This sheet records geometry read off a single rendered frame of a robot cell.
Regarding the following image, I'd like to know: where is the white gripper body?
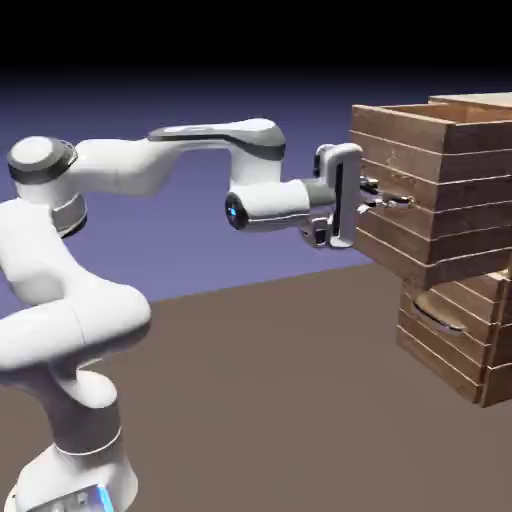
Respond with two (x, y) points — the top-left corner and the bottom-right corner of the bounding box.
(316, 142), (364, 250)

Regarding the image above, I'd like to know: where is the curved metal drawer handle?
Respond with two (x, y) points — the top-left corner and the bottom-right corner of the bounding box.
(410, 294), (468, 336)
(374, 192), (416, 211)

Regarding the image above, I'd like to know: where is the wooden drawer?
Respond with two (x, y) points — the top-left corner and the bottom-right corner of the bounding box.
(394, 274), (506, 406)
(349, 101), (512, 292)

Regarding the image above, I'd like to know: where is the wooden cabinet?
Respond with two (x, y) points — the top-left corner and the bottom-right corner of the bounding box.
(394, 92), (512, 410)

